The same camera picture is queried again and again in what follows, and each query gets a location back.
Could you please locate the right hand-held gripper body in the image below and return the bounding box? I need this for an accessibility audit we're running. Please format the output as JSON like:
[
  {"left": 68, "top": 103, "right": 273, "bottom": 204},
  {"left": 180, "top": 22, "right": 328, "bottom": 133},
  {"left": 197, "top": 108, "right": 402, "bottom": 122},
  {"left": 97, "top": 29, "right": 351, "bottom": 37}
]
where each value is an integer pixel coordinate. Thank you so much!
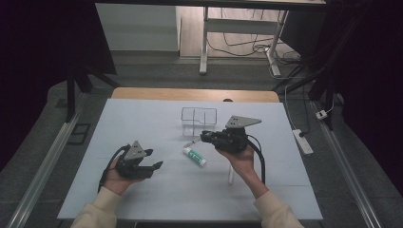
[{"left": 211, "top": 115, "right": 262, "bottom": 155}]

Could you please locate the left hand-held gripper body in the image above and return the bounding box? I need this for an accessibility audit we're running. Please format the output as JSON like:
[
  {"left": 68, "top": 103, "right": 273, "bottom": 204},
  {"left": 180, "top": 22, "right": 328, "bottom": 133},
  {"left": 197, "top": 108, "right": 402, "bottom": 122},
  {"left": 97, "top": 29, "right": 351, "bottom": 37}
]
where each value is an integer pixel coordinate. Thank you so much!
[{"left": 114, "top": 140, "right": 147, "bottom": 179}]

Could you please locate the clear desk organiser box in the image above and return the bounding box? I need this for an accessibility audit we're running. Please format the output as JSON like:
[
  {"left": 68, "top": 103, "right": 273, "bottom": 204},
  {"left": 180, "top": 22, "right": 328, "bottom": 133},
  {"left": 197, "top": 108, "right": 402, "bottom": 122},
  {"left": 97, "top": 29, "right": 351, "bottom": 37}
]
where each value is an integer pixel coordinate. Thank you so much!
[{"left": 181, "top": 106, "right": 219, "bottom": 138}]

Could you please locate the green and white glue stick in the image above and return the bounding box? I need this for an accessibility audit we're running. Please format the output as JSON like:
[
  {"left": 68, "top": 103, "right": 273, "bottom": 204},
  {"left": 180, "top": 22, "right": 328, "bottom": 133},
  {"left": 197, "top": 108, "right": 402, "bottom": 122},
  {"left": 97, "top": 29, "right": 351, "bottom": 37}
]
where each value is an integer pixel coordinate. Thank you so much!
[{"left": 182, "top": 146, "right": 208, "bottom": 167}]

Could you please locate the person's left hand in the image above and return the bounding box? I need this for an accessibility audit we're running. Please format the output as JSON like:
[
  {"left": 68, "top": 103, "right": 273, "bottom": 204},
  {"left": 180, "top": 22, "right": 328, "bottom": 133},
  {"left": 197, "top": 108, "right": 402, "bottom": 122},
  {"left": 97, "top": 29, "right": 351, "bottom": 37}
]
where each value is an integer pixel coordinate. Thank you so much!
[{"left": 103, "top": 165, "right": 144, "bottom": 196}]

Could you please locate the person's right hand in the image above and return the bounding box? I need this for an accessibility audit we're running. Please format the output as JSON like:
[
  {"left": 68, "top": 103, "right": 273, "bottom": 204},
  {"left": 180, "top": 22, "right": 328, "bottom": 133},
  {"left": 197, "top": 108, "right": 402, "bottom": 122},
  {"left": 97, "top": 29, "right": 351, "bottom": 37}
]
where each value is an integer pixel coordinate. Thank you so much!
[{"left": 217, "top": 145, "right": 257, "bottom": 179}]

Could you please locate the white table cover sheet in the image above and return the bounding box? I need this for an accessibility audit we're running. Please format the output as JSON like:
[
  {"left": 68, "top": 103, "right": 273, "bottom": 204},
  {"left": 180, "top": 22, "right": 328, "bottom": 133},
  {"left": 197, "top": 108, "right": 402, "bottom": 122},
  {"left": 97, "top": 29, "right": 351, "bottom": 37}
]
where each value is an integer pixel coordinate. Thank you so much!
[{"left": 57, "top": 98, "right": 323, "bottom": 220}]

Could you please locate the black floor outlet plate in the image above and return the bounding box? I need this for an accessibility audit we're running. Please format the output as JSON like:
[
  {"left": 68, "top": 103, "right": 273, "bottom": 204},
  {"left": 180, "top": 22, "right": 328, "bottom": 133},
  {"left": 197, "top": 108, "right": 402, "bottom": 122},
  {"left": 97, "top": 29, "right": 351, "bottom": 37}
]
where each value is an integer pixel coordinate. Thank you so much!
[{"left": 67, "top": 123, "right": 91, "bottom": 146}]

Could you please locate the white power strip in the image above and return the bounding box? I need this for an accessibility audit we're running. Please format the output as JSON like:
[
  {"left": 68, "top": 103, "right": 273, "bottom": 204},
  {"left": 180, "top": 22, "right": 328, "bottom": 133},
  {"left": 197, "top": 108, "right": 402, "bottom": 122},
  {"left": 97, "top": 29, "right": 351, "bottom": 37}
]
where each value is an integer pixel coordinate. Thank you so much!
[{"left": 292, "top": 128, "right": 315, "bottom": 156}]

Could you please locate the black metal stand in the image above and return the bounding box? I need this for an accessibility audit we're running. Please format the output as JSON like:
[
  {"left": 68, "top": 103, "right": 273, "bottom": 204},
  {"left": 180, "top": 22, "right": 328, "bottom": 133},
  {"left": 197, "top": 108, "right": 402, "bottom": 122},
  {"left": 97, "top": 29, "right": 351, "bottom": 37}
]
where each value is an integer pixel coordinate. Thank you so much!
[
  {"left": 65, "top": 63, "right": 122, "bottom": 123},
  {"left": 272, "top": 9, "right": 365, "bottom": 131}
]

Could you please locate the white cabinet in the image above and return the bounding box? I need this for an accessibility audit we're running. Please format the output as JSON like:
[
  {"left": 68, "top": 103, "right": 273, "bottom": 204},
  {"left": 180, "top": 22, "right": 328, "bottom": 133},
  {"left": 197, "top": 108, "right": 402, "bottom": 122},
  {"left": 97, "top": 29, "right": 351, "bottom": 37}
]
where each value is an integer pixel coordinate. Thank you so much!
[{"left": 94, "top": 3, "right": 182, "bottom": 52}]

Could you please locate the dark curtain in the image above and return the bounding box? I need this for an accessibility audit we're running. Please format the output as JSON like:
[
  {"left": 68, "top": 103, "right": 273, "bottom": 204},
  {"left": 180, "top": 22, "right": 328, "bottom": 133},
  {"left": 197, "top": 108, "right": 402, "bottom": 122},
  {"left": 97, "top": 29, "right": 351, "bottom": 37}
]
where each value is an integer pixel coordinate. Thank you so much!
[
  {"left": 326, "top": 0, "right": 403, "bottom": 198},
  {"left": 0, "top": 0, "right": 117, "bottom": 172}
]

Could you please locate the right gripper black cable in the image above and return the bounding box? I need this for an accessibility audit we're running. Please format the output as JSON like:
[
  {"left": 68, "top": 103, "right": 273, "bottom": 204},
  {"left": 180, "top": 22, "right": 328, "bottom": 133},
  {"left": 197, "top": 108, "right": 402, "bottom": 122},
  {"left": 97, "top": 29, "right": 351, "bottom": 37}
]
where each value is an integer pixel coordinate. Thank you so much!
[{"left": 246, "top": 134, "right": 267, "bottom": 185}]

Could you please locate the aluminium rail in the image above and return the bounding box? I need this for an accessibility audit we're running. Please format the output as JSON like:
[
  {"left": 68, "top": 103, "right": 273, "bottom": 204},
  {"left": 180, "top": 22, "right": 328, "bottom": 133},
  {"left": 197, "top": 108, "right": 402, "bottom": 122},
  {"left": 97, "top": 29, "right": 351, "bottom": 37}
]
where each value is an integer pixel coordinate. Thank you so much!
[
  {"left": 6, "top": 122, "right": 80, "bottom": 228},
  {"left": 312, "top": 101, "right": 384, "bottom": 228}
]

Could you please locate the tangle of black floor cables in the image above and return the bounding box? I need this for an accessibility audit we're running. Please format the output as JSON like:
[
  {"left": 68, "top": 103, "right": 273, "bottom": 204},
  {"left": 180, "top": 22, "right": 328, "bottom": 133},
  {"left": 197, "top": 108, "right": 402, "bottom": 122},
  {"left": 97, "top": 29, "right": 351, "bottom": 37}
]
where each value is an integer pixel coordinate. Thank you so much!
[{"left": 207, "top": 9, "right": 302, "bottom": 65}]

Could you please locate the white desk frame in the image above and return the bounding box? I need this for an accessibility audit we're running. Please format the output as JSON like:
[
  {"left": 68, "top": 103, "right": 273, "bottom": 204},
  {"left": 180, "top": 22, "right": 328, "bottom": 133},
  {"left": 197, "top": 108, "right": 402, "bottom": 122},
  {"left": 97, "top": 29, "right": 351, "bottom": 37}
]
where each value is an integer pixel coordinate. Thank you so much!
[{"left": 199, "top": 6, "right": 290, "bottom": 77}]

